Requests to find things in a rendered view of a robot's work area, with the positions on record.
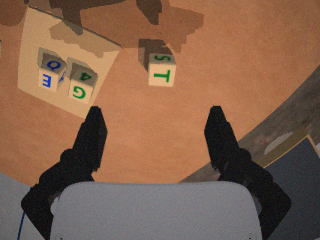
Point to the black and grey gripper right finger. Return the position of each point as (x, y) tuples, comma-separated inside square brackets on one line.
[(235, 164)]

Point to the tan flat mat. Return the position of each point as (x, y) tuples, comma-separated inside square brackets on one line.
[(47, 36)]

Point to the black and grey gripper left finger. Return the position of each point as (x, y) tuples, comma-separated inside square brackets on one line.
[(86, 153)]

